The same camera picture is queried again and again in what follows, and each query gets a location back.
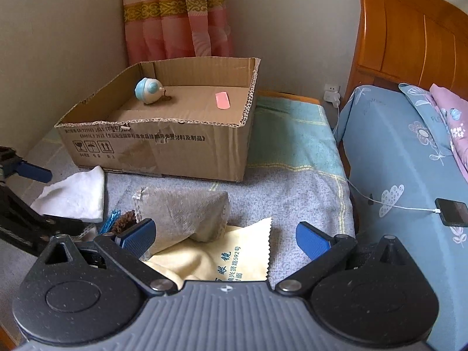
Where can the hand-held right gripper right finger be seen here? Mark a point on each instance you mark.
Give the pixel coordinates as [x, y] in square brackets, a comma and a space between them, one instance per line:
[312, 240]

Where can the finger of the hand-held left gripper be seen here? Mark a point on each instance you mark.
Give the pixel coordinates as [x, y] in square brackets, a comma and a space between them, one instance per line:
[25, 214]
[33, 172]

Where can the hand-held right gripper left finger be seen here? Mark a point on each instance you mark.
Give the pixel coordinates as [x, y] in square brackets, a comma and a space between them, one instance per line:
[137, 236]

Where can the white cloth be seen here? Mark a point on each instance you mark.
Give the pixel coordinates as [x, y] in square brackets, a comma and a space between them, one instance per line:
[73, 193]

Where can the grey cloth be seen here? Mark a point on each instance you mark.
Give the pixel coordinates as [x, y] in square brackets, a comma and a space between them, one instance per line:
[182, 212]

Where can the pale yellow lens cloth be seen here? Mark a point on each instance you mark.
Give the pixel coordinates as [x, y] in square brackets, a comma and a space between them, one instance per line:
[204, 259]

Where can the brown cardboard box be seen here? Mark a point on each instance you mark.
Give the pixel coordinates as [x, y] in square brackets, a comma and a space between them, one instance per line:
[164, 153]

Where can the small brown brush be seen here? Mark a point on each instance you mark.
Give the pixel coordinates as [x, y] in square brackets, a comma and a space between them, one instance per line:
[125, 221]

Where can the blue knitted item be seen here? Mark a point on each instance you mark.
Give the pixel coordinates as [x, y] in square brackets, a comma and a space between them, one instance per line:
[108, 222]

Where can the green and grey striped mat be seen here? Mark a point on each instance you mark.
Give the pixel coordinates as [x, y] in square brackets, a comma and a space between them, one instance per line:
[292, 175]

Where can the blue floral bed sheet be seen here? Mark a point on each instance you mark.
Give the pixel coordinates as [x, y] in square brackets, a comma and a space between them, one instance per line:
[384, 161]

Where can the blue and white round toy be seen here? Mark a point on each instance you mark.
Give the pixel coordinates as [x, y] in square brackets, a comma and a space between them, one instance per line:
[146, 89]

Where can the black smartphone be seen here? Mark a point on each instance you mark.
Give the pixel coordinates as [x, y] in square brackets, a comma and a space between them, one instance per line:
[453, 212]

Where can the pink eraser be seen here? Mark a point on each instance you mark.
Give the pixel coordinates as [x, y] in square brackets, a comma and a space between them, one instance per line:
[222, 100]

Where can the blue floral pillow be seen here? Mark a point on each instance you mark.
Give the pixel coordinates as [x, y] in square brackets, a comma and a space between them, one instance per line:
[420, 117]

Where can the pink floral pillow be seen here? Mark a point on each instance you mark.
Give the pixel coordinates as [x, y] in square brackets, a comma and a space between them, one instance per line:
[453, 117]

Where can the pink patterned curtain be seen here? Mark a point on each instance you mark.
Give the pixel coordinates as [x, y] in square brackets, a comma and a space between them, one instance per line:
[175, 14]

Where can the wooden headboard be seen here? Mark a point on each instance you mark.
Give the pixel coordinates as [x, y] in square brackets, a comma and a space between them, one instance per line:
[413, 33]

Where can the white wall socket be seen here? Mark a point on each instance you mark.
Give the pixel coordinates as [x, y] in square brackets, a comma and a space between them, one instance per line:
[332, 87]

